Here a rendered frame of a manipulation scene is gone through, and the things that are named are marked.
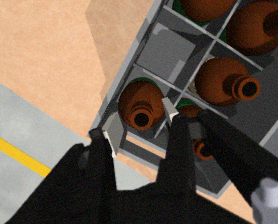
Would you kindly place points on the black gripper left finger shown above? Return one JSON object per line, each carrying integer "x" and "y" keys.
{"x": 51, "y": 202}

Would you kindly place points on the grey divided crate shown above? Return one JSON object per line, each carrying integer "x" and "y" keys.
{"x": 175, "y": 51}

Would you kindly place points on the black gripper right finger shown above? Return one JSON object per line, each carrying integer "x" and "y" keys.
{"x": 251, "y": 168}

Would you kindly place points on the grey rectangular tray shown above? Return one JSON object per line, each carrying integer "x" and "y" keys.
{"x": 272, "y": 143}

